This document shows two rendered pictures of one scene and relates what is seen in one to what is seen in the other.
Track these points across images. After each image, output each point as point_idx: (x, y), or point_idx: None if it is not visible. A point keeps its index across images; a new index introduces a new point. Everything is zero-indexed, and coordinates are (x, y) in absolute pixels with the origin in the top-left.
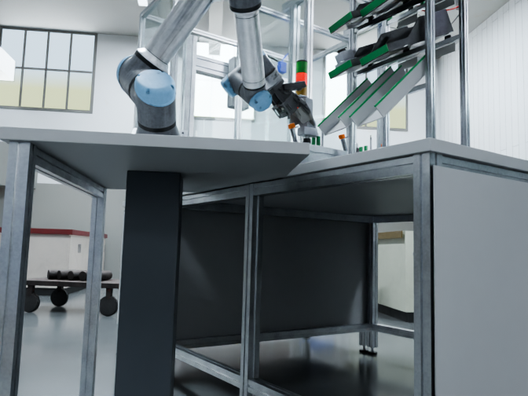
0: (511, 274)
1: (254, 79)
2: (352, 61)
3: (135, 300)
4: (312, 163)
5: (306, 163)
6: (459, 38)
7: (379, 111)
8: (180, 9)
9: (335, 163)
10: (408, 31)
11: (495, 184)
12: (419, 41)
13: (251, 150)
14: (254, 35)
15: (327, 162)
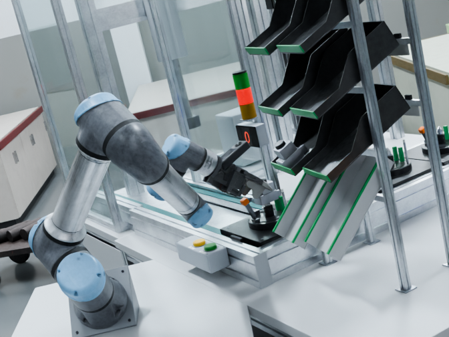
0: None
1: (185, 209)
2: (294, 170)
3: None
4: (273, 319)
5: (266, 314)
6: (420, 107)
7: (333, 257)
8: (78, 184)
9: (295, 333)
10: (357, 99)
11: None
12: (368, 147)
13: None
14: (172, 187)
15: (287, 328)
